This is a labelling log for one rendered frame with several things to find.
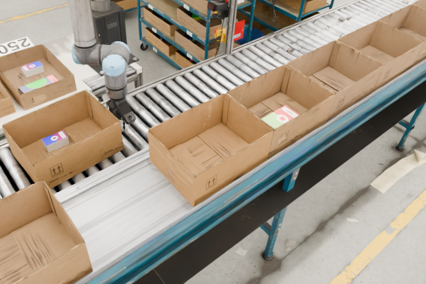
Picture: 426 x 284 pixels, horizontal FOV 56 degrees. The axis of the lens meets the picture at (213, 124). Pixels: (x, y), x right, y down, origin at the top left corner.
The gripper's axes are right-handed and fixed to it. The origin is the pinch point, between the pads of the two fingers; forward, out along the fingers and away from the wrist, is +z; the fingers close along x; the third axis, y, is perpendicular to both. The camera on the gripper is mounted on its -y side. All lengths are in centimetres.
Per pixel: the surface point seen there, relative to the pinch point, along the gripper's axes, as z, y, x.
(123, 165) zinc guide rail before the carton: -8.9, -26.3, 15.0
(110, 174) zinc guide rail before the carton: -8.9, -27.4, 21.2
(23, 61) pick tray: 2, 83, 15
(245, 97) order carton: -17, -29, -47
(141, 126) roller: 5.3, 2.2, -10.7
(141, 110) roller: 5.4, 12.6, -17.0
